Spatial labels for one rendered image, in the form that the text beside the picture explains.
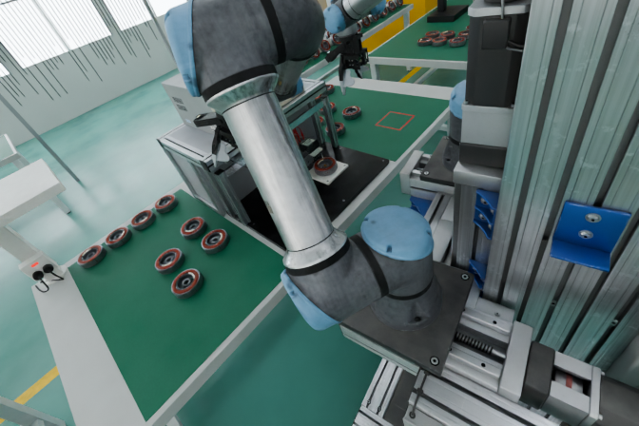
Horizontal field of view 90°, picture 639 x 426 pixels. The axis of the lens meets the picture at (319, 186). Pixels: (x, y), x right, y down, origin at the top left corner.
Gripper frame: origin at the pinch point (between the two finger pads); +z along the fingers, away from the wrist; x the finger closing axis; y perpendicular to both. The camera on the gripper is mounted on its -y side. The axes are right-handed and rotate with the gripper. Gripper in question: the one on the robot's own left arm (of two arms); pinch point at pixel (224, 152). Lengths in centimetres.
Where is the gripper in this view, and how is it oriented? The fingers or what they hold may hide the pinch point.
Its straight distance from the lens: 118.0
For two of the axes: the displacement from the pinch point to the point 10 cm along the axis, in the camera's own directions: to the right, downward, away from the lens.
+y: 9.3, 3.5, -0.7
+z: -1.8, 6.1, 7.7
